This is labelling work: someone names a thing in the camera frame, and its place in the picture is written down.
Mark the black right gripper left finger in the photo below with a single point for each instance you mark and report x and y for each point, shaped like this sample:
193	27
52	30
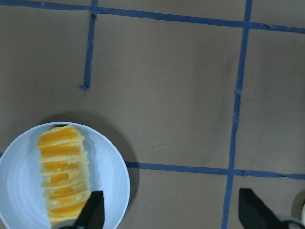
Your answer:
92	215

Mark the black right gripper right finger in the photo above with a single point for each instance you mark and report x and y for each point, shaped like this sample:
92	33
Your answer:
253	213

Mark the orange striped bread roll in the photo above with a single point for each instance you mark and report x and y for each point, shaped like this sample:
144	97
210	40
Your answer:
65	171

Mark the blue plate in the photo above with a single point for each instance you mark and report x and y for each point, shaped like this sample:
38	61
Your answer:
22	205

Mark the cream bowl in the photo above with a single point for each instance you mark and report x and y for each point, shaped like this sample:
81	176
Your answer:
297	205

